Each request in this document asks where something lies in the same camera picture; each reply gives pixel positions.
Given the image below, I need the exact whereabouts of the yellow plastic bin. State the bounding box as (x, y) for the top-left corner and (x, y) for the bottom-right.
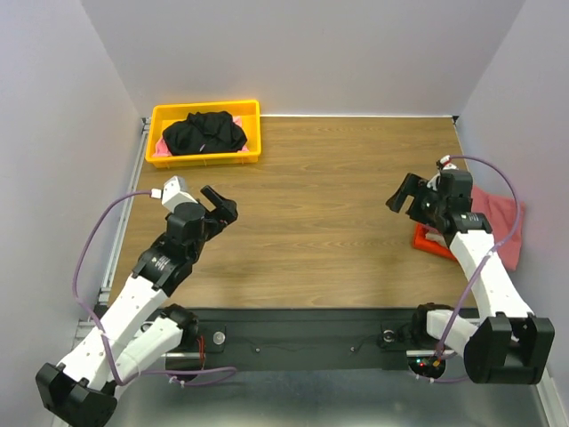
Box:
(145, 100), (261, 168)

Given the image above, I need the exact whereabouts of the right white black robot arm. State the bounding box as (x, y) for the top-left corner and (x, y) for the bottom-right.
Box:
(386, 169), (555, 384)

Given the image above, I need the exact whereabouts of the pink red t shirt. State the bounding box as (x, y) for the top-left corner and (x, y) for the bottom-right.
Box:
(471, 186), (525, 271)

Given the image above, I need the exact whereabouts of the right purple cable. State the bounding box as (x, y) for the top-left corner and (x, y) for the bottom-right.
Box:
(417, 155), (521, 384)

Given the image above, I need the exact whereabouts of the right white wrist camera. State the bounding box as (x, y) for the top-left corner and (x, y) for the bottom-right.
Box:
(427, 155), (459, 190)

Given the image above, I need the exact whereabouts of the folded beige t shirt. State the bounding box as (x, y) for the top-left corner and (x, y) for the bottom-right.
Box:
(424, 230), (448, 247)

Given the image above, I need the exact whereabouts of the folded orange t shirt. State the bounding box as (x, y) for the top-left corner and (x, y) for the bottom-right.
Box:
(412, 224), (456, 261)

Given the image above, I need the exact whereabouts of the black t shirt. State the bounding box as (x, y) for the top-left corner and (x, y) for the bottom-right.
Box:
(162, 110), (248, 157)

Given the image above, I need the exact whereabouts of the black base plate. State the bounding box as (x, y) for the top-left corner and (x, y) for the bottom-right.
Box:
(160, 308), (437, 372)

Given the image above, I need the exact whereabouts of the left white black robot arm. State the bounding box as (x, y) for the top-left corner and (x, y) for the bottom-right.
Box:
(36, 176), (238, 426)

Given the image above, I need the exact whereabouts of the light pink t shirt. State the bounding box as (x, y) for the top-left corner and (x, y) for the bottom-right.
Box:
(153, 116), (250, 157)

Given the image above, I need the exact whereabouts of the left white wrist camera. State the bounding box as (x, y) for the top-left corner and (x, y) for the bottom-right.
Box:
(150, 175), (197, 213)

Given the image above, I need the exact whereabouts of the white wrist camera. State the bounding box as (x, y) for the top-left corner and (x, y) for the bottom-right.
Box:
(150, 175), (197, 213)
(427, 155), (459, 190)

